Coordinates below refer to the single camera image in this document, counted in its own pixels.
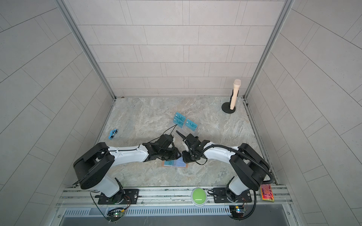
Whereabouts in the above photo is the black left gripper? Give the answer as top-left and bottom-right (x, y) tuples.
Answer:
(158, 147), (182, 162)

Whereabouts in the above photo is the tan leather card holder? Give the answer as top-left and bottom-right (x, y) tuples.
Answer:
(162, 157), (188, 168)

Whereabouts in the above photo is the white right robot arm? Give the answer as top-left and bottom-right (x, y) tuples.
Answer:
(177, 132), (275, 202)

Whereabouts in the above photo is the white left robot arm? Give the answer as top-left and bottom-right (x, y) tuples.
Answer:
(73, 134), (182, 198)

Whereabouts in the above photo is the clear acrylic card stand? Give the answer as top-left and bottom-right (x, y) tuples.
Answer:
(175, 117), (199, 138)

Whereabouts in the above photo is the red patterned card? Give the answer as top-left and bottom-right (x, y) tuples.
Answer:
(260, 184), (274, 202)

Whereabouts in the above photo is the green push button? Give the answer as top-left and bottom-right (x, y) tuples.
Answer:
(191, 187), (207, 207)

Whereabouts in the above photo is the beige microphone on black stand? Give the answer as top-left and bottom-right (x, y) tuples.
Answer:
(222, 79), (241, 114)

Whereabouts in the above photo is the blue toy car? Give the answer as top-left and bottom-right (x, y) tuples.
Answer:
(108, 129), (118, 139)

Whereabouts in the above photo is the right circuit board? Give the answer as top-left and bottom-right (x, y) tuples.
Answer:
(229, 205), (245, 219)

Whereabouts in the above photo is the circuit board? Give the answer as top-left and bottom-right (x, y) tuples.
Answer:
(229, 205), (245, 219)
(107, 208), (125, 222)

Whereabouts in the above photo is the left circuit board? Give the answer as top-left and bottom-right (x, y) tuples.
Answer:
(107, 208), (125, 222)

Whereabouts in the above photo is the black corrugated cable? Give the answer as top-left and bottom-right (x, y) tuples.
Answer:
(176, 129), (275, 221)

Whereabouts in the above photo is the aluminium rail base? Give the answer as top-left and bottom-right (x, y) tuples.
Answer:
(55, 186), (293, 217)

